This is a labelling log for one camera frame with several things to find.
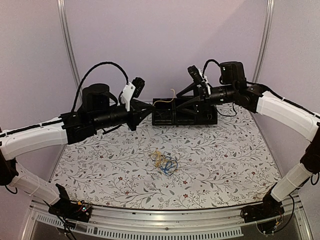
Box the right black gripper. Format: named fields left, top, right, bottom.
left=177, top=81, right=237, bottom=117

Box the blue cable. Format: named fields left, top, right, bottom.
left=151, top=151, right=179, bottom=177

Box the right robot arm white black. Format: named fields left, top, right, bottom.
left=177, top=82, right=320, bottom=218

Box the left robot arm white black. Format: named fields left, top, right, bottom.
left=0, top=82, right=154, bottom=217

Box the left arm base electronics board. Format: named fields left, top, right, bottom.
left=48, top=198, right=93, bottom=223

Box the black bin left compartment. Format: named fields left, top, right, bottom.
left=151, top=98, right=174, bottom=126

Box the black bin middle compartment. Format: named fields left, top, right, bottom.
left=174, top=98, right=196, bottom=125

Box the floral patterned table cloth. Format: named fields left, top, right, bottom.
left=51, top=104, right=281, bottom=210

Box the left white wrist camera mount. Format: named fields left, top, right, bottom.
left=120, top=82, right=136, bottom=112

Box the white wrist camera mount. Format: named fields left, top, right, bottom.
left=120, top=82, right=136, bottom=112
left=198, top=68, right=211, bottom=96

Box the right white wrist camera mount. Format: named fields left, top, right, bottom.
left=198, top=68, right=211, bottom=96

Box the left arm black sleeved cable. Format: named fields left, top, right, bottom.
left=71, top=61, right=131, bottom=113

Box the aluminium front rail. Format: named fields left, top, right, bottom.
left=21, top=194, right=313, bottom=240

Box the right aluminium frame post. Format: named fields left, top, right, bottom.
left=252, top=0, right=275, bottom=83

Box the aluminium frame post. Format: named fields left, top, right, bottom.
left=252, top=0, right=275, bottom=83
left=56, top=0, right=81, bottom=87

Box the left aluminium frame post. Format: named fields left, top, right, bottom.
left=56, top=0, right=81, bottom=87

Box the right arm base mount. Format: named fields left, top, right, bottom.
left=240, top=195, right=285, bottom=235

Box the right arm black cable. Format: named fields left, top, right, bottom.
left=272, top=172, right=318, bottom=232

